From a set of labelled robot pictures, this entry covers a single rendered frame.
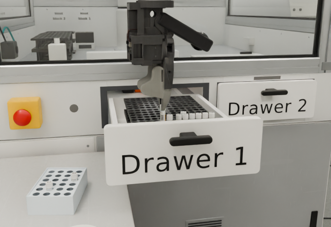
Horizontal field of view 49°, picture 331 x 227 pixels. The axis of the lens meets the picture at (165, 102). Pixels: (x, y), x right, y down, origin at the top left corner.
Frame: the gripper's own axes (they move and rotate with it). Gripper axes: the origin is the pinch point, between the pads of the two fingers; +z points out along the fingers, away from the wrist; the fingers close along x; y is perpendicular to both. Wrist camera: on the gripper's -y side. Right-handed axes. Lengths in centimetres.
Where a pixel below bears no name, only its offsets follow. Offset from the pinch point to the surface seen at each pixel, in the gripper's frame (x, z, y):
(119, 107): -24.8, 7.4, 6.9
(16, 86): -24.4, 0.3, 32.2
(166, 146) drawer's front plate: 10.7, 5.2, 2.2
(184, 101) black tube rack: -15.1, 4.0, -8.4
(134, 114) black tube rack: -6.1, 3.9, 5.5
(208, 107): -12.7, 5.3, -13.8
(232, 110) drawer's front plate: -20.3, 8.9, -23.7
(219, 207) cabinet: -21.7, 39.3, -21.9
